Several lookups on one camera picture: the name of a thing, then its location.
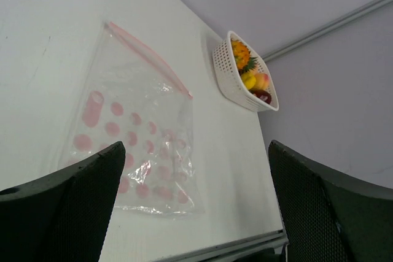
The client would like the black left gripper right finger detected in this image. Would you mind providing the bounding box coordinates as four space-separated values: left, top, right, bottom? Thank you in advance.
268 141 392 261

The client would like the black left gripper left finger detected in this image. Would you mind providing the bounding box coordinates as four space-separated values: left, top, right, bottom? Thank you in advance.
1 141 125 261

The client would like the clear pink-dotted zip bag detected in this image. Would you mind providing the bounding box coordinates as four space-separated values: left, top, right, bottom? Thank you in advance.
58 23 204 216

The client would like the orange toy pineapple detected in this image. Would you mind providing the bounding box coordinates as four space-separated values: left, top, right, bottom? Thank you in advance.
231 39 258 74

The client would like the dark red toy apple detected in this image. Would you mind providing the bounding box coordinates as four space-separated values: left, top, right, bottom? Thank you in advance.
251 90 272 104

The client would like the pink toy peach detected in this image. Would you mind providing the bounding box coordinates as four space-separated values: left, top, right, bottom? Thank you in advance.
252 72 270 91

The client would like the yellow toy lemon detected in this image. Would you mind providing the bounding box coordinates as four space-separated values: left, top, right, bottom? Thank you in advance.
241 72 256 90

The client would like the white perforated plastic basket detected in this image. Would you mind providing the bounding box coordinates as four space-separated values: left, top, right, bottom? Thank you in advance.
212 31 279 112

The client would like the grey aluminium corner post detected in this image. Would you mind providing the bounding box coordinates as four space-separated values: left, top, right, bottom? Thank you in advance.
262 0 392 63

